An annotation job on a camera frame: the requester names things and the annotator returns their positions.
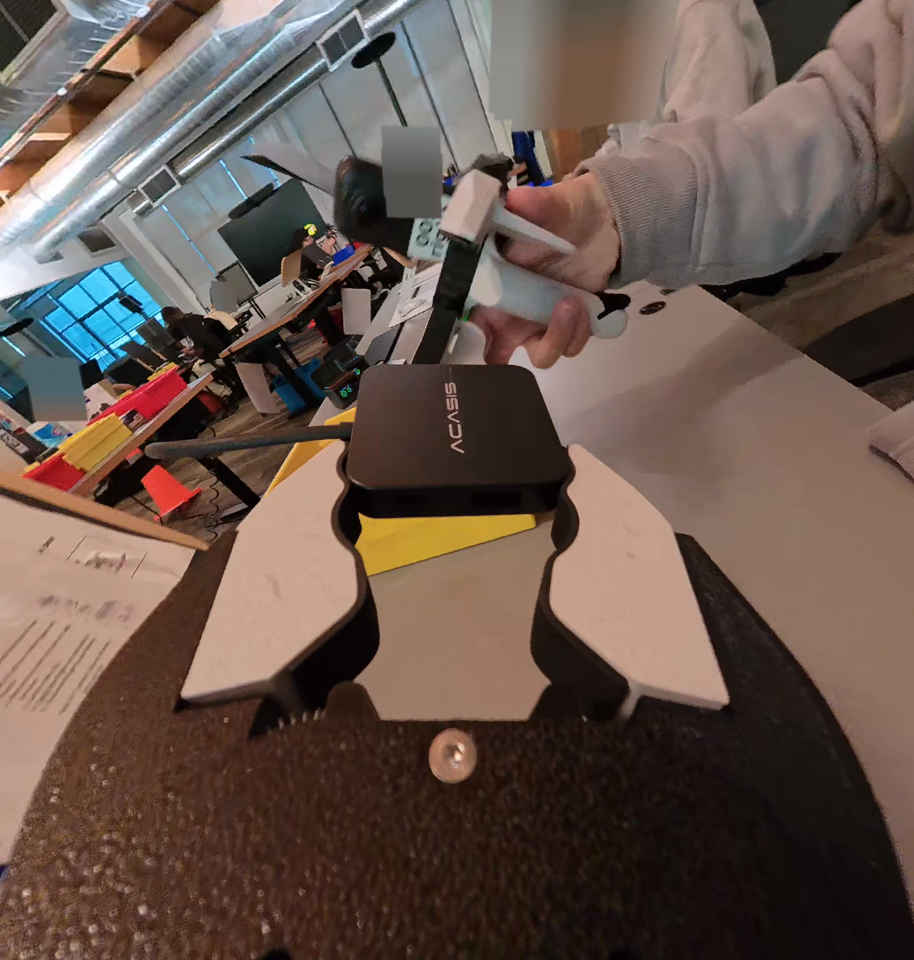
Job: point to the person's right forearm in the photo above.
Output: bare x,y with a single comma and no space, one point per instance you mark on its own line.
764,172

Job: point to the blue plastic crate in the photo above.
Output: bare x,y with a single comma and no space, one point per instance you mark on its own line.
292,390

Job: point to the silver ventilation duct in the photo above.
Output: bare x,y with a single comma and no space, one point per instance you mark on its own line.
224,146
89,176

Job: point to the person's right hand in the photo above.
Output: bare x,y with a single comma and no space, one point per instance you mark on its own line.
586,210

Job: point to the black charger with green display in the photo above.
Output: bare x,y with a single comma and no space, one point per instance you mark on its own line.
340,386

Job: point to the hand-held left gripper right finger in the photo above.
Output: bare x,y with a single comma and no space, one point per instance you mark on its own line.
629,592

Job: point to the person's grey hoodie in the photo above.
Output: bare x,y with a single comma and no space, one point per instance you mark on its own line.
907,450

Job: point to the blue-lit window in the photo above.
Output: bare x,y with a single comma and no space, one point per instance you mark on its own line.
89,300

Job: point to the red storage tray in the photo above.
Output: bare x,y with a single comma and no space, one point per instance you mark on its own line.
156,394
51,472

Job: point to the long wooden desk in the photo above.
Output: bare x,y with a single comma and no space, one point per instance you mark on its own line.
292,309

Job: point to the orange traffic cone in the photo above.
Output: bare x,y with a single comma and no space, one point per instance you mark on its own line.
168,491

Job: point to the black table grommet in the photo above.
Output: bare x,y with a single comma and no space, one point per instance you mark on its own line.
653,307

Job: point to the yellow plastic bin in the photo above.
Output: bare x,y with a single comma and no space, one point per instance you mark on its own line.
427,544

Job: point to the black wall monitor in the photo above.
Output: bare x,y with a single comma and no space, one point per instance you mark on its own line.
277,232

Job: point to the black usb hub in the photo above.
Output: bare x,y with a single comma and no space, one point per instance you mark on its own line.
442,420

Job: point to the yellow storage tray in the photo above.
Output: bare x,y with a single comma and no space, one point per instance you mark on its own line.
96,439

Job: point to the black pole with disc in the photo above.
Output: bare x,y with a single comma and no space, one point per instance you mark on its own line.
389,82

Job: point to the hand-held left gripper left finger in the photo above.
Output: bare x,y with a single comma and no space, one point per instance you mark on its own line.
277,592

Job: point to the printed paper sheet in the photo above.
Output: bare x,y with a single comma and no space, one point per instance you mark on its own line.
51,600

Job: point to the white leaning board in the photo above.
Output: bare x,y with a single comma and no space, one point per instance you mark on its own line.
255,390

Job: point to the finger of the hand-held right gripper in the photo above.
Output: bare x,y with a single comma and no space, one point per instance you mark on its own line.
445,300

